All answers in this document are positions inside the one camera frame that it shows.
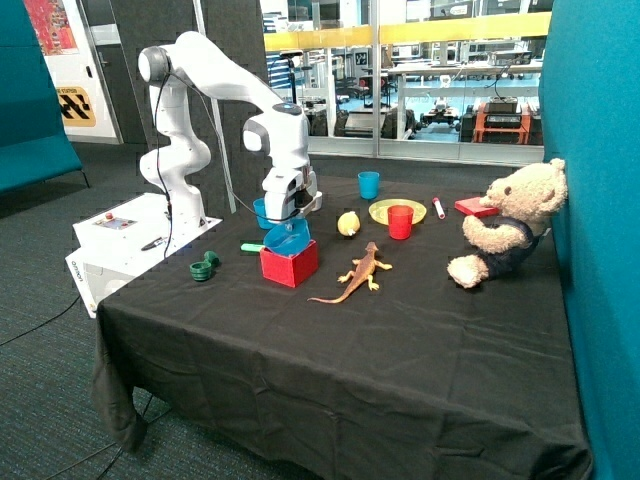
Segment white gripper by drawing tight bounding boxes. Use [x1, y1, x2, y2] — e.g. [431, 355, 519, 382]
[262, 168, 323, 223]

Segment blue plastic bowl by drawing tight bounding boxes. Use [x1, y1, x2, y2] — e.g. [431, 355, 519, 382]
[263, 218, 311, 256]

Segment yellow ball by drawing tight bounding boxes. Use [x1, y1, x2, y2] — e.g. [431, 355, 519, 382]
[337, 211, 361, 237]

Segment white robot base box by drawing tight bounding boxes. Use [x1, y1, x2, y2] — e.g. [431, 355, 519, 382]
[66, 193, 220, 318]

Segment red square pot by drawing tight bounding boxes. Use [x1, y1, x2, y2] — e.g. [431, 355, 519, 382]
[259, 240, 319, 288]

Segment green threaded pot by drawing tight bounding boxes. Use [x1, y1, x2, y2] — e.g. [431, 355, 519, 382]
[189, 260, 213, 282]

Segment blue cup near left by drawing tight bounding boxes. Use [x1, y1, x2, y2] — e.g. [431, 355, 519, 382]
[253, 197, 272, 230]

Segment blue cup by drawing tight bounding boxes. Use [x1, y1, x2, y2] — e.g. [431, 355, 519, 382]
[357, 171, 380, 200]
[253, 197, 272, 230]

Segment green highlighter marker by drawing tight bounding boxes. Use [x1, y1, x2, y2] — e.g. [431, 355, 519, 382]
[241, 243, 264, 253]

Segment blue cup far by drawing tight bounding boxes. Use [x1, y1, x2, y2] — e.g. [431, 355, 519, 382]
[357, 171, 380, 200]

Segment yellow plastic plate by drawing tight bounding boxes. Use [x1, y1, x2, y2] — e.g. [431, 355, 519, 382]
[369, 199, 427, 226]

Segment green threaded lid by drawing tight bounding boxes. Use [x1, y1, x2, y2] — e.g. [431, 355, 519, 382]
[204, 250, 221, 268]

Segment orange toy lizard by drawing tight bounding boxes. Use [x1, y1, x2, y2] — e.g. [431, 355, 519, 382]
[308, 241, 393, 304]

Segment red plastic cup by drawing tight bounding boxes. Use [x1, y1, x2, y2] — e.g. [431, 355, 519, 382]
[387, 205, 414, 240]

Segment red white marker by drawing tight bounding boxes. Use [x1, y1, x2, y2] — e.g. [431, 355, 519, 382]
[432, 197, 446, 220]

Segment black tablecloth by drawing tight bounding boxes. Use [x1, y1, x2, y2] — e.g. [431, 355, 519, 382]
[92, 177, 594, 479]

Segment red flat block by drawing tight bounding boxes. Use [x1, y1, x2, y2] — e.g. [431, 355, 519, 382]
[454, 197, 500, 218]

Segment yellow black sign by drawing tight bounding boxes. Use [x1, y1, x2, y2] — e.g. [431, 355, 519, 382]
[56, 86, 96, 128]

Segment beige teddy bear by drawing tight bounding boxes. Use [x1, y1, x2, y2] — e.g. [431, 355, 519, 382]
[447, 158, 568, 289]

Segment teal sofa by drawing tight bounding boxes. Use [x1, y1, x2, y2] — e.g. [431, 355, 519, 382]
[0, 0, 83, 193]

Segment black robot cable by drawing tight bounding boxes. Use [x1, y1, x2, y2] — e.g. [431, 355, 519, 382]
[141, 72, 301, 260]

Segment red wall poster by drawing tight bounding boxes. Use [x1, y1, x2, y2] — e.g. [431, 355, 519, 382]
[23, 0, 79, 56]

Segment teal partition wall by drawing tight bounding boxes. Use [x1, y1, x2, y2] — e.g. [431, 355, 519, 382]
[540, 1, 639, 479]

